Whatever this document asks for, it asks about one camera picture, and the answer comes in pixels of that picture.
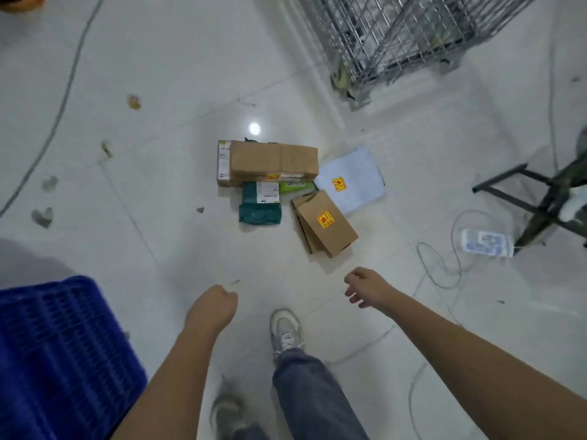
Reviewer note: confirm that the person's right hand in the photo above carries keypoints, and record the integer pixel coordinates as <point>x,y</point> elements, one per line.
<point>373,288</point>

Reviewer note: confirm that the person's left hand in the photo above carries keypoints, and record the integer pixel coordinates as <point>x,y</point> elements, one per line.
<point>211,311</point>

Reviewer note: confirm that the pile of small parcels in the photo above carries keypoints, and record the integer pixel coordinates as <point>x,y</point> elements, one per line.
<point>257,160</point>

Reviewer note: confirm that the blue plastic crate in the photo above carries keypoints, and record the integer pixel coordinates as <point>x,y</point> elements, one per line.
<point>59,362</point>

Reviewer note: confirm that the person's left forearm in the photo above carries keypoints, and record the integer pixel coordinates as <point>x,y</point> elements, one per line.
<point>169,389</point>

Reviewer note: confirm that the person's right forearm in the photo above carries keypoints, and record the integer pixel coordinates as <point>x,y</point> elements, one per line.
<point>481,362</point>

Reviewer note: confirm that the person's right grey shoe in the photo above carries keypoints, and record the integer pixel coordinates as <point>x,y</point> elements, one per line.
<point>285,332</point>

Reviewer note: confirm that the person's grey shoe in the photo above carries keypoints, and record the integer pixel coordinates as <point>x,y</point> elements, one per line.
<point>285,332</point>
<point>229,412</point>

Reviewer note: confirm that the person's left grey shoe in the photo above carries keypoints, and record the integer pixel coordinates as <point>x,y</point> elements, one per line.
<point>229,412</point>

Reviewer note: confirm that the person's right leg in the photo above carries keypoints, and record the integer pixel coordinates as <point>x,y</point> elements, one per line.
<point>312,398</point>

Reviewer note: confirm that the person's leg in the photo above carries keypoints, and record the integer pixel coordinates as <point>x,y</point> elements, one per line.
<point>312,398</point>
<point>252,433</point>

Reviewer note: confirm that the person's left leg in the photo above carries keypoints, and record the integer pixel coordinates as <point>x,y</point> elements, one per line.
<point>252,433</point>

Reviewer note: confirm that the white power strip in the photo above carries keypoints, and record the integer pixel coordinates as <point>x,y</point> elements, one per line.
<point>486,242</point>

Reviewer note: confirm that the dark folding stool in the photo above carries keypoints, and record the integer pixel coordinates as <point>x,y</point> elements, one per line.
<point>541,215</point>

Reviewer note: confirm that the brown torn litter scrap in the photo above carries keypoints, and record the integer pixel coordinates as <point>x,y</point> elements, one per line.
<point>43,218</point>

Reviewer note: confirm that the thin brown litter scrap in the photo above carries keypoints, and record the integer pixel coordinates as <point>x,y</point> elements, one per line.
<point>107,149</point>

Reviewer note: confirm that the pale crumpled litter scrap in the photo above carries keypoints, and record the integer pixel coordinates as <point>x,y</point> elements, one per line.
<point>50,184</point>

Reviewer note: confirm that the crumpled yellow wrapper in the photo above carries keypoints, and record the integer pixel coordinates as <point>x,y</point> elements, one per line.
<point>134,102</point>

